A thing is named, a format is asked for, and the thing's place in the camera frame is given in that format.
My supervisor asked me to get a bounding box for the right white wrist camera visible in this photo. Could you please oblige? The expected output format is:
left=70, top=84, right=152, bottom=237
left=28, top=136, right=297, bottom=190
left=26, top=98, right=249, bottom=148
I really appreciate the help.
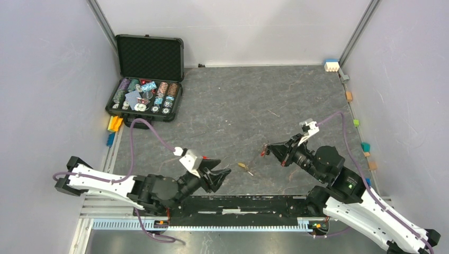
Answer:
left=299, top=119, right=319, bottom=145

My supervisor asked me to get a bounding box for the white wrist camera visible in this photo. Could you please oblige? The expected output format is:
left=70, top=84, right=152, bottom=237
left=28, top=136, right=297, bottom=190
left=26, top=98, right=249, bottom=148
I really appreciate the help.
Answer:
left=173, top=147, right=203, bottom=178
left=299, top=119, right=319, bottom=145

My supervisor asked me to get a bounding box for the black poker chip case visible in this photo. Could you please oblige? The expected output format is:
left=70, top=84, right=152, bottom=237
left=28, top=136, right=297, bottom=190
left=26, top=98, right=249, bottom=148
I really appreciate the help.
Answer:
left=105, top=34, right=185, bottom=126

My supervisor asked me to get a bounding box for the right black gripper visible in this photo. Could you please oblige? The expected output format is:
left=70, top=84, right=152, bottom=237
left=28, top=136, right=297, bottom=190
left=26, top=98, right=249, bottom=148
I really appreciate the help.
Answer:
left=266, top=132, right=326, bottom=182

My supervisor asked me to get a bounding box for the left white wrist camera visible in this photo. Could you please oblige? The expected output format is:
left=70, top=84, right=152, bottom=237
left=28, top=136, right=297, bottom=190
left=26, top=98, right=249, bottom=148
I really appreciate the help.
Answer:
left=173, top=147, right=203, bottom=178

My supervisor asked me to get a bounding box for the tan wooden cube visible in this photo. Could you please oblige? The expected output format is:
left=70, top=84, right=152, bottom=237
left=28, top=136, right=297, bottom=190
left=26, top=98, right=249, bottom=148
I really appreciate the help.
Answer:
left=368, top=161, right=378, bottom=171

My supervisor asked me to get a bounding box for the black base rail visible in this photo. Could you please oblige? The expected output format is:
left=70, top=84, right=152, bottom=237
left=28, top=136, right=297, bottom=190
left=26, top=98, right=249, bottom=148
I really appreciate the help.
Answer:
left=132, top=195, right=342, bottom=227

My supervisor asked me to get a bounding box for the yellow orange toy block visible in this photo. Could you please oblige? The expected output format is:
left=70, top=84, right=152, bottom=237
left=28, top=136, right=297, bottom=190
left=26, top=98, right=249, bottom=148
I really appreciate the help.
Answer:
left=107, top=116, right=123, bottom=132

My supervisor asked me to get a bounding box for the grey block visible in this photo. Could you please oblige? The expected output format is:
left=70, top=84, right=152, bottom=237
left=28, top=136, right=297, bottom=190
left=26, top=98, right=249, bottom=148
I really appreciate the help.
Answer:
left=338, top=68, right=350, bottom=84

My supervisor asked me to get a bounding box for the white blue toy block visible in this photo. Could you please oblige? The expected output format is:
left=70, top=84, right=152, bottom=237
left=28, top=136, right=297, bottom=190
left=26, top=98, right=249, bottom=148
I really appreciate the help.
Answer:
left=324, top=59, right=340, bottom=72

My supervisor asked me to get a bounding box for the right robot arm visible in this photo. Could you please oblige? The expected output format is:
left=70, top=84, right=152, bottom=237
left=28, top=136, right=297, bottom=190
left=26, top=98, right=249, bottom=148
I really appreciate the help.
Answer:
left=261, top=134, right=441, bottom=253

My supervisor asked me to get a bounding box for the teal cube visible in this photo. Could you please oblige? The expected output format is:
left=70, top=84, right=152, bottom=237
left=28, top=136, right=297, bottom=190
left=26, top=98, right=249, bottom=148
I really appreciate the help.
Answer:
left=361, top=142, right=371, bottom=152

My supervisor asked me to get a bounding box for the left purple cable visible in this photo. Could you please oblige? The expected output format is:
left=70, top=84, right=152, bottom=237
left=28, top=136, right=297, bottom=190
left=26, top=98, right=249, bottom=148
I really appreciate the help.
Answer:
left=52, top=118, right=178, bottom=244

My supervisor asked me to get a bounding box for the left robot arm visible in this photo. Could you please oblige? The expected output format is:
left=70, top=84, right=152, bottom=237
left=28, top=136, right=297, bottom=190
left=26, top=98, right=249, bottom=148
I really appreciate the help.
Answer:
left=53, top=156, right=231, bottom=216

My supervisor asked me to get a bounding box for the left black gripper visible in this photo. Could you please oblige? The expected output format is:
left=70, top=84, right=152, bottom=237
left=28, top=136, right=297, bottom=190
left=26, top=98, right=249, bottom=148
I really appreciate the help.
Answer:
left=170, top=158, right=232, bottom=210

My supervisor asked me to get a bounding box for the orange wooden cube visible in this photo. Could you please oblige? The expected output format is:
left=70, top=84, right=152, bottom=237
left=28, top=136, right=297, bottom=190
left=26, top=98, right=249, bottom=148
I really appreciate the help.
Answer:
left=345, top=91, right=353, bottom=103

